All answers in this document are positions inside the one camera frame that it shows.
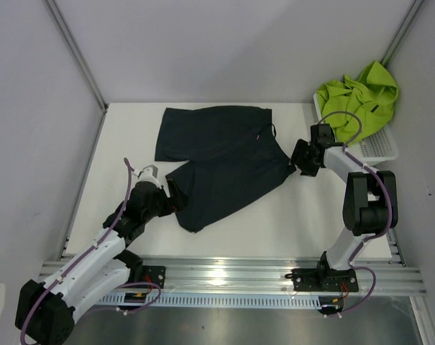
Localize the lime green shorts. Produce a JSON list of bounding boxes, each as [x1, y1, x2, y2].
[[316, 61, 399, 144]]

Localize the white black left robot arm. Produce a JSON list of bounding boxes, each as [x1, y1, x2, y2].
[[15, 178, 188, 344]]

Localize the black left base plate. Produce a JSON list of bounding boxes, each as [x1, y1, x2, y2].
[[128, 265, 166, 288]]

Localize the aluminium mounting rail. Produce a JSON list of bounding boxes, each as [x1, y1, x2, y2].
[[35, 255, 427, 297]]

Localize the dark navy shorts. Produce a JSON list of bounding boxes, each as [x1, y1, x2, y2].
[[155, 106, 296, 233]]

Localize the white plastic basket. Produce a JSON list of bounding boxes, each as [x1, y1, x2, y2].
[[312, 91, 400, 166]]

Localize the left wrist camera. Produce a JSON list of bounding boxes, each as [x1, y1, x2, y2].
[[137, 165, 161, 188]]

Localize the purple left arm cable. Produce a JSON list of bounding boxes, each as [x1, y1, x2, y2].
[[19, 156, 162, 345]]

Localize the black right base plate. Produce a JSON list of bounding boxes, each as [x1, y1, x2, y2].
[[284, 268, 359, 293]]

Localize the aluminium frame post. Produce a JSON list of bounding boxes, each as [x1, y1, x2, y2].
[[42, 0, 109, 111], [380, 0, 426, 68]]

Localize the white slotted cable duct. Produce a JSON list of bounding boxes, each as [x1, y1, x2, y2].
[[97, 292, 321, 310]]

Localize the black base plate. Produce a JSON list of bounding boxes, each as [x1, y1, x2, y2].
[[284, 268, 359, 293], [128, 265, 166, 288]]

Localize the left aluminium frame post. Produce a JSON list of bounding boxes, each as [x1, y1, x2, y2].
[[42, 0, 109, 111]]

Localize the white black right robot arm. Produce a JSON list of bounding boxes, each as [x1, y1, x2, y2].
[[290, 124, 398, 290]]

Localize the right aluminium frame post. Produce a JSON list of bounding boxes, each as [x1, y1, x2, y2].
[[380, 0, 426, 68]]

